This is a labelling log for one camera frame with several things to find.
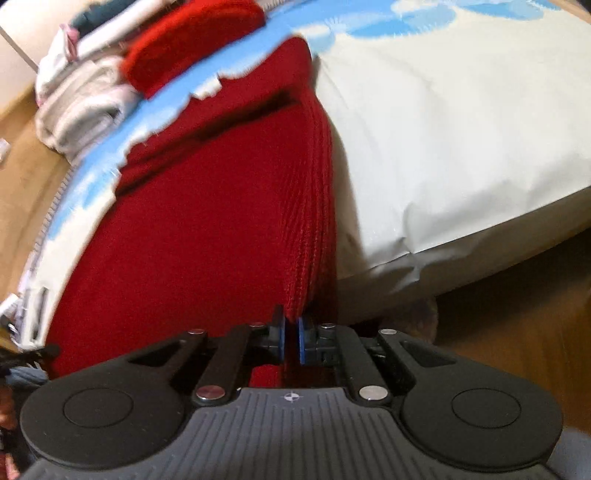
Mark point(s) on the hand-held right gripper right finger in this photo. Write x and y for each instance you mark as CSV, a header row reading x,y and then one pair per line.
x,y
302,341

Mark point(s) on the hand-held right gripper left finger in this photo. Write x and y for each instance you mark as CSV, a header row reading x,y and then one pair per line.
x,y
279,340

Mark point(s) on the dark red knit sweater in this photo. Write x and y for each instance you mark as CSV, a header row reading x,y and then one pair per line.
x,y
207,221

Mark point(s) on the stack of folded white clothes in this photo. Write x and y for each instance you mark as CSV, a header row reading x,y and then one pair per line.
x,y
78,106

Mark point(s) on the blue white cloud print blanket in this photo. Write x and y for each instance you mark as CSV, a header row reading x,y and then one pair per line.
x,y
438,120

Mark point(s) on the bright red folded knit garment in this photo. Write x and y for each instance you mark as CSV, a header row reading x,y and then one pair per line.
x,y
184,46

